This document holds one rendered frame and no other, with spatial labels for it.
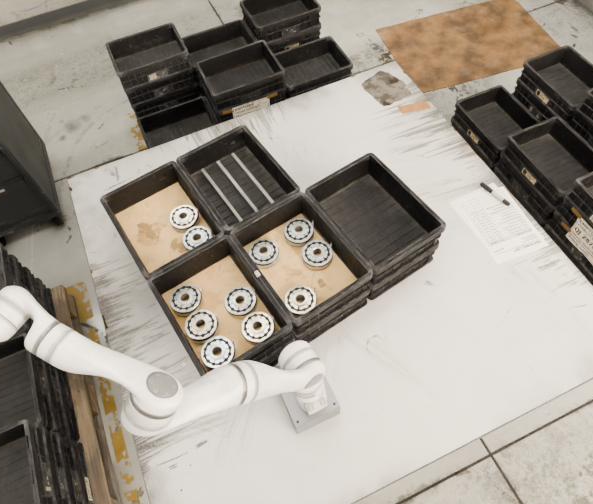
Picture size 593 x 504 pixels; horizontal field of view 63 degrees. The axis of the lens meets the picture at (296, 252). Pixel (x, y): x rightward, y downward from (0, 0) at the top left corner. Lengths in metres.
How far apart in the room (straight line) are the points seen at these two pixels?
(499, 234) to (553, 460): 1.02
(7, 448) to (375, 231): 1.51
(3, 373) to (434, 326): 1.71
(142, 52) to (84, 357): 2.43
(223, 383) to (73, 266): 2.00
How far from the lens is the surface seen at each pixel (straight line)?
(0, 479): 2.10
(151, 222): 1.85
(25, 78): 4.22
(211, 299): 1.63
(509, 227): 1.99
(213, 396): 1.03
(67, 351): 0.97
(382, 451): 1.59
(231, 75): 2.86
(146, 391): 0.92
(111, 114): 3.62
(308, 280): 1.61
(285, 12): 3.27
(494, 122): 2.97
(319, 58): 3.09
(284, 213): 1.70
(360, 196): 1.80
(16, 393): 2.30
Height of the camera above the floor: 2.26
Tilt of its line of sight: 59 degrees down
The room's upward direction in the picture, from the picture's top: 6 degrees counter-clockwise
